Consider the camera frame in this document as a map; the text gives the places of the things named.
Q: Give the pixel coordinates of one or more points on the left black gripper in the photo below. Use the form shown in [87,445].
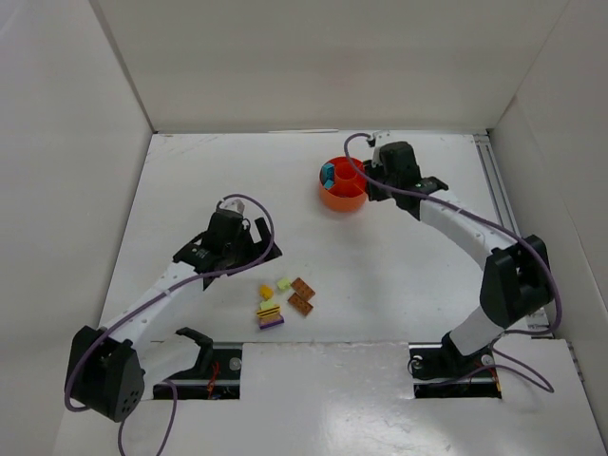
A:
[256,245]

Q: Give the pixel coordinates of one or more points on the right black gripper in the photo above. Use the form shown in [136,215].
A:
[375,185]

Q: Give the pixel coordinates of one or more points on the yellow lego brick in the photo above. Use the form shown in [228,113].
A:
[266,292]

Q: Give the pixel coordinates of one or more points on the light green small lego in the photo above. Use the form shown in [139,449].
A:
[284,284]

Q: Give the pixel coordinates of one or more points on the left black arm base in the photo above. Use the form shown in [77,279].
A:
[215,376]

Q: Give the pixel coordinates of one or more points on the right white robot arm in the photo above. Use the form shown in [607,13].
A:
[515,280]

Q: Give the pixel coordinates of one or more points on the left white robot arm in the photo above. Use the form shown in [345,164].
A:
[112,368]

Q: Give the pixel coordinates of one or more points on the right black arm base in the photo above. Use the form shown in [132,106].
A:
[440,373]

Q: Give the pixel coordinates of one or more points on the orange round divided container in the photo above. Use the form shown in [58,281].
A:
[348,194]

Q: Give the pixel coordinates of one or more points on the striped stacked lego figure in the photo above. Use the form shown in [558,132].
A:
[269,315]

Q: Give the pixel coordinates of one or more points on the brown lego plate upper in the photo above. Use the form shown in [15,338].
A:
[302,289]

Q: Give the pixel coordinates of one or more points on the brown lego plate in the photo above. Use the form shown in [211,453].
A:
[302,289]
[301,305]

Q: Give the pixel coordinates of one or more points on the brown lego plate lower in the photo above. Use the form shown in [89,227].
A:
[301,305]

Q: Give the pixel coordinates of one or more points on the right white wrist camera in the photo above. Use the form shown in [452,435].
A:
[380,138]

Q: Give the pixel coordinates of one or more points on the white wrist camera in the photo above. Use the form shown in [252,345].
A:
[236,206]
[380,138]

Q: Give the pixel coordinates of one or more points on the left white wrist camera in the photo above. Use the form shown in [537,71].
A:
[236,206]

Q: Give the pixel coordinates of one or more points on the aluminium rail right side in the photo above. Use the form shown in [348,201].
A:
[537,321]

